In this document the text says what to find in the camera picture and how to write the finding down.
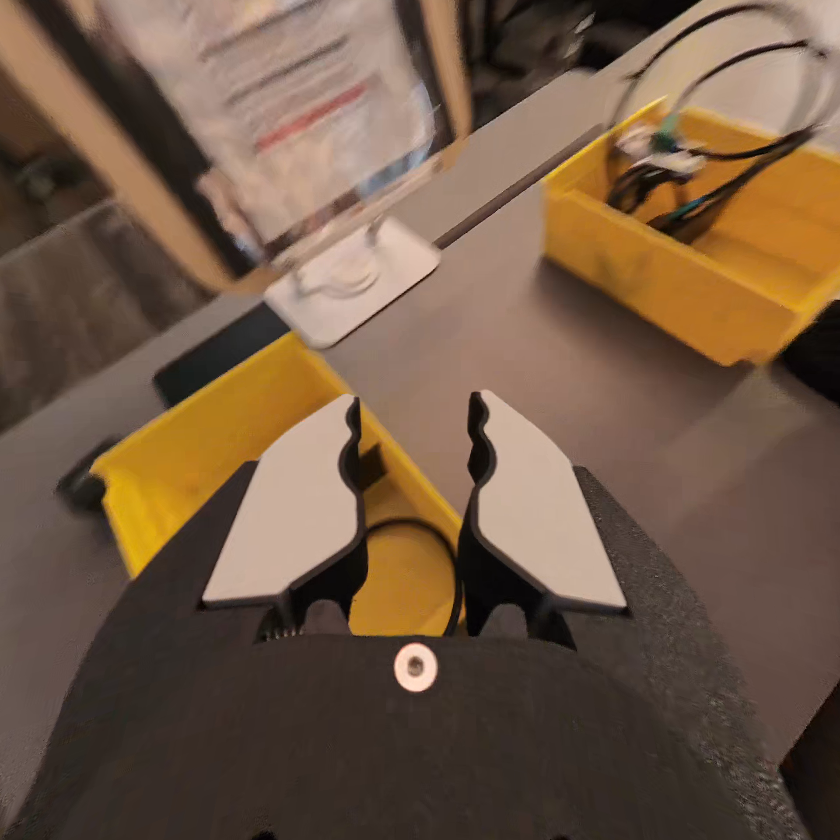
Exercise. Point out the silver hdmi adapter box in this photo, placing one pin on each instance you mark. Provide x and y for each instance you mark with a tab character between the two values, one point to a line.
640	141

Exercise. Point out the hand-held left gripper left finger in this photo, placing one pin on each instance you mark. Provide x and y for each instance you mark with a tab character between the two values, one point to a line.
289	512

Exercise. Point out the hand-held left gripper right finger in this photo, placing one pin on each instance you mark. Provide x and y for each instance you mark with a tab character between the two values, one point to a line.
544	525

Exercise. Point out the instruction sign on white stand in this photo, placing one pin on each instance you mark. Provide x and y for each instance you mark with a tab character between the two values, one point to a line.
315	131

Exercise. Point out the black table pad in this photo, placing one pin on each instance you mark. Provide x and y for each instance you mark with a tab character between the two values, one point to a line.
216	361

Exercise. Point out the yellow plastic storage bin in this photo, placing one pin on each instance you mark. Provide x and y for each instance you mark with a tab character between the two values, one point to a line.
177	453
656	295

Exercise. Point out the small black object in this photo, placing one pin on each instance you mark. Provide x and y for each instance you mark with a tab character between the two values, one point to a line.
79	485

